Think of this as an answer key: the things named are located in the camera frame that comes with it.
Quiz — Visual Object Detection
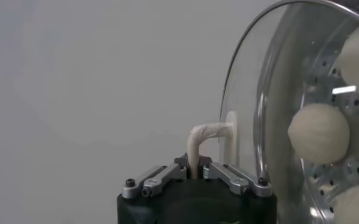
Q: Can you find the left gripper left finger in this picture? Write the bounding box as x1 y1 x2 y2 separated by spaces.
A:
121 154 189 199

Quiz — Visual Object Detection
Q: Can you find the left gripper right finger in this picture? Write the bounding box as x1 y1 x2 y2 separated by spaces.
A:
199 155 273 198

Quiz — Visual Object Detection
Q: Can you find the round glass pot lid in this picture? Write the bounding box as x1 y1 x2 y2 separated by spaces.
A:
187 0 359 224

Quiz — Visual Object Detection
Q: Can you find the stainless steel steamer basket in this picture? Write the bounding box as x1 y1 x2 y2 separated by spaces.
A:
255 0 359 224

